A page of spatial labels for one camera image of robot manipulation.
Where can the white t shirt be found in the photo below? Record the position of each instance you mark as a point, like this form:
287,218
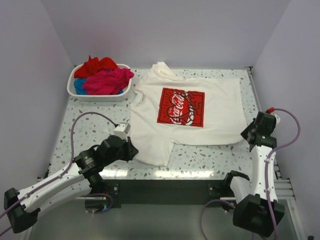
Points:
170,110

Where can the blue t shirt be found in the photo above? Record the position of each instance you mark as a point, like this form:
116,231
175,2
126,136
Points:
79,86

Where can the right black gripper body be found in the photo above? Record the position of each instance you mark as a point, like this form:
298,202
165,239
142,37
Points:
251,127

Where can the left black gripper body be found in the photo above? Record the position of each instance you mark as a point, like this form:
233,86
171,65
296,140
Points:
124,153

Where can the magenta t shirt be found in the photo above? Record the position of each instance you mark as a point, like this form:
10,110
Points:
106,83

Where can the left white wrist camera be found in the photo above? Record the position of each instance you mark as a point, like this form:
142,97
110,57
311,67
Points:
122,130

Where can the red t shirt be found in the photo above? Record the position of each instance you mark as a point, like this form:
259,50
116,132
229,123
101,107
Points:
94,65

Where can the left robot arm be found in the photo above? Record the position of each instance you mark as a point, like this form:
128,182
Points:
22,207

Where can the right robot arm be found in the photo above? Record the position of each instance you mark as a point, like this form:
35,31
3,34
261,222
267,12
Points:
257,207

